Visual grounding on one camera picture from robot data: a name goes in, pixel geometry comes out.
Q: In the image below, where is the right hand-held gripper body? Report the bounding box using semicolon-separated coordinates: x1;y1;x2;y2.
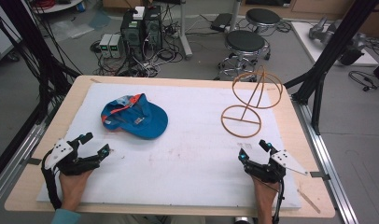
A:
244;149;309;185

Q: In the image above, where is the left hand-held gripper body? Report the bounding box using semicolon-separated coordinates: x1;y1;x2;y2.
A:
42;138;102;175

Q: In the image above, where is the wooden ring hat stand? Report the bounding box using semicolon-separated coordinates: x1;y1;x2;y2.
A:
220;64;284;139

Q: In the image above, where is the blue and orange cap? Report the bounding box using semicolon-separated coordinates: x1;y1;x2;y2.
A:
100;92;169;140

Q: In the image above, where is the person's right hand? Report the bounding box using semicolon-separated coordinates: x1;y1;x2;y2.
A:
252;175;280;207

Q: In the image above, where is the person's left hand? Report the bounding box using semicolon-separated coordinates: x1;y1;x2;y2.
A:
58;169;94;213

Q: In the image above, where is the thin wooden stick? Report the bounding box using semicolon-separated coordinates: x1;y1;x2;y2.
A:
298;189;322;215

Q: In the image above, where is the white foam mat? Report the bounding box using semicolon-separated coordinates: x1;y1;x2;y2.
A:
36;82;302;210

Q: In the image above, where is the grey power supply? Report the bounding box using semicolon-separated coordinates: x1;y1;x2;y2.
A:
109;34;125;59
98;33;113;59

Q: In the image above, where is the black round stool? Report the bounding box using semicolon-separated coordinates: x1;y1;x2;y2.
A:
217;30;271;82
245;7;282;34

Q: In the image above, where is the clear plastic sheet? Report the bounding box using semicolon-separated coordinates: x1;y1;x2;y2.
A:
50;11;112;40

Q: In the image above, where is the white board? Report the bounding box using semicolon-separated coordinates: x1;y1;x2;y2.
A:
290;21;379;67

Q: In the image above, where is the black computer tower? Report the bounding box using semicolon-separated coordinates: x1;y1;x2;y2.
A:
143;6;163;53
120;10;145;61

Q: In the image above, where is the white cabinet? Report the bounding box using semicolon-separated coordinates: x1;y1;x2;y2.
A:
0;12;22;62

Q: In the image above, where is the flat black box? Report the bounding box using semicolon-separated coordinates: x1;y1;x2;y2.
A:
210;12;233;32

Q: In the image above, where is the round white table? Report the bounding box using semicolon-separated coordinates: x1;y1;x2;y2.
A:
32;0;86;15

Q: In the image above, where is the grey metal table leg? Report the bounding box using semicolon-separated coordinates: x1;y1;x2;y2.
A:
229;0;244;32
177;0;193;60

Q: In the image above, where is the white box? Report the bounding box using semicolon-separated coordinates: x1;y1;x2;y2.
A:
133;6;146;21

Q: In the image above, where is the black sleeved cable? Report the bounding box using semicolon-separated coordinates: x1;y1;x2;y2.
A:
40;148;63;211

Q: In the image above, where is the aluminium rail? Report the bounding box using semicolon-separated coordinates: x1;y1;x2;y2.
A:
0;120;51;206
291;96;360;224

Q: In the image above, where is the tangle of floor cables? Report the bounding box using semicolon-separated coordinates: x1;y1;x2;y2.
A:
90;18;186;78

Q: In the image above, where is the black frame post with cables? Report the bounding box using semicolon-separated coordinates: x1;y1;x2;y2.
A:
0;0;83;125

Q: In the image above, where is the black floor cable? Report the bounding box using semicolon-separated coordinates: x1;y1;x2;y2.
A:
348;70;379;92

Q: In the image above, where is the black metal frame post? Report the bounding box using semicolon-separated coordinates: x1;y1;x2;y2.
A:
284;0;379;136

